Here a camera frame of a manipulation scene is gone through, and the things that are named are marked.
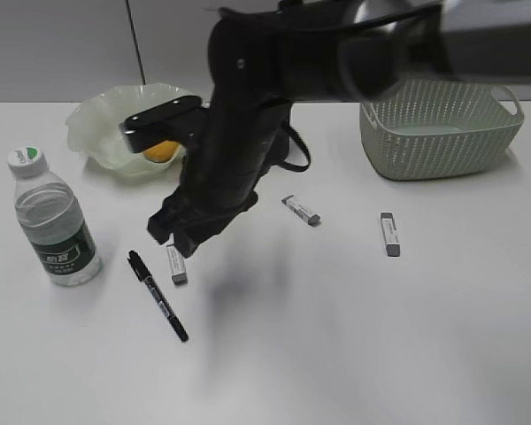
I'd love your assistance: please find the grey white eraser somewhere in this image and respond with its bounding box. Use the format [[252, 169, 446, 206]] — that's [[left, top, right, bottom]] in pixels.
[[165, 244, 189, 286], [281, 195, 321, 227], [380, 212, 401, 258]]

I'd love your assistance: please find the black marker pen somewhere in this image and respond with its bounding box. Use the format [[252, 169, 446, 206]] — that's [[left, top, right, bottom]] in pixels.
[[127, 251, 189, 343]]

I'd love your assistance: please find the green woven plastic basket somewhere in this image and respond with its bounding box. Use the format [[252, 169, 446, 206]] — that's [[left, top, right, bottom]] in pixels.
[[359, 80, 525, 181]]

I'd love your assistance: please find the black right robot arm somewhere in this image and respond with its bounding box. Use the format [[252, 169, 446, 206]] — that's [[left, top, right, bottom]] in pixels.
[[147, 1, 531, 257]]

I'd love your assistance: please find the clear water bottle green label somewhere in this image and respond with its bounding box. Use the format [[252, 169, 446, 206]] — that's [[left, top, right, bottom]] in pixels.
[[7, 146, 102, 287]]

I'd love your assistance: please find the black mesh pen holder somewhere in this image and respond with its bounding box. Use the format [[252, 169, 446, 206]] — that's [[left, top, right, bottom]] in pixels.
[[260, 104, 291, 176]]

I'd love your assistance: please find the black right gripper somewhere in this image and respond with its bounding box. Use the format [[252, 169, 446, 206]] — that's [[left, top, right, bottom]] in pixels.
[[147, 88, 292, 259]]

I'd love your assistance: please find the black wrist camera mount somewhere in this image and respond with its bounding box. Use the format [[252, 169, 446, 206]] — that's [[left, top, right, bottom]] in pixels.
[[119, 95, 208, 154]]

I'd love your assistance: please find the pale green wavy plate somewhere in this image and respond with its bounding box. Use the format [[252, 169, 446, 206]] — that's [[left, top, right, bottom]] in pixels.
[[65, 82, 192, 178]]

